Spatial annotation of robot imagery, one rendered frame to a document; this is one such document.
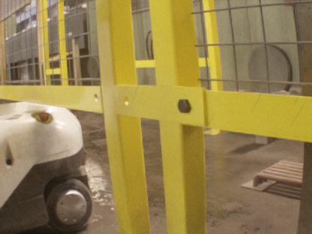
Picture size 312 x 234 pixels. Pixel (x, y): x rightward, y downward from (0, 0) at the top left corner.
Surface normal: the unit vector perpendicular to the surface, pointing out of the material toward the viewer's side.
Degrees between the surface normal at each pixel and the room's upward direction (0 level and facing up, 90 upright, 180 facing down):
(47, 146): 90
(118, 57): 90
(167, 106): 90
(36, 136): 90
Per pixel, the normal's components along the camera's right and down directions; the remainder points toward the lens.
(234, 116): -0.79, 0.16
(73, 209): 0.62, 0.07
